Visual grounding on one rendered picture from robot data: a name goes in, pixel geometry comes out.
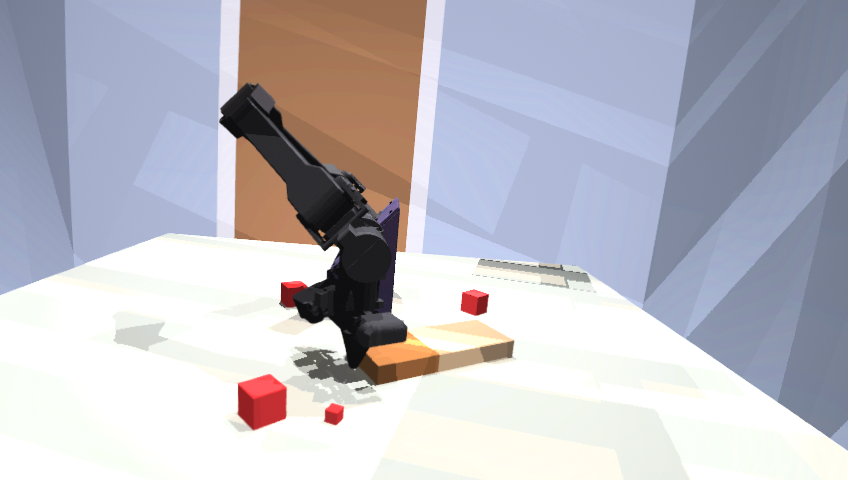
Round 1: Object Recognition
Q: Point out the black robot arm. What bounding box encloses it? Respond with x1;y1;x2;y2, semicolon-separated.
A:
219;82;392;325

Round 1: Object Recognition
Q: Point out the brown square block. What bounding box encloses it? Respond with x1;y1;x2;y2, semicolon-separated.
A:
358;331;440;385

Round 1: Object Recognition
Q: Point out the tan flat block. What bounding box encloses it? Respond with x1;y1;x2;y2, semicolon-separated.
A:
408;319;515;372

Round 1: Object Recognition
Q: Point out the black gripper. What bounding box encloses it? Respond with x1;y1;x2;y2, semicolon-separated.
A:
328;261;408;369

